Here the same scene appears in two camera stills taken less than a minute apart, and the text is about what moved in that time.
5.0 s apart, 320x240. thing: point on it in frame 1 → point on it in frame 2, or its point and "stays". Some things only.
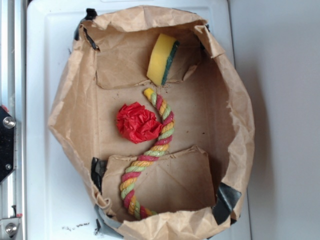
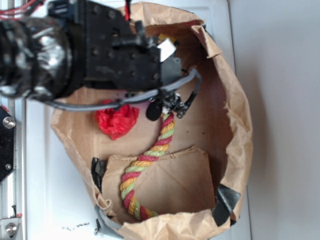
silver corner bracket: (8, 227) stays
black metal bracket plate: (8, 144) stays
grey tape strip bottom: (105, 225) stays
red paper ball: (137, 124) → (116, 121)
